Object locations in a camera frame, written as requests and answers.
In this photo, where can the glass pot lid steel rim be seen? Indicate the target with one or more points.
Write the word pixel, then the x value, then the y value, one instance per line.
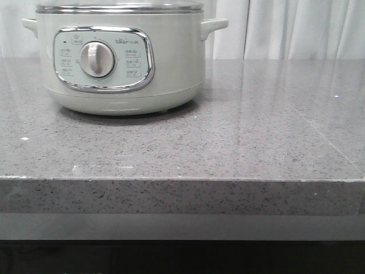
pixel 119 7

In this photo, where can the pale green electric cooking pot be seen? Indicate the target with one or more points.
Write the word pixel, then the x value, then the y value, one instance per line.
pixel 122 64

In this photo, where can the white curtain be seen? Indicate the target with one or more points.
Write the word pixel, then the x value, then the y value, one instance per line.
pixel 256 30

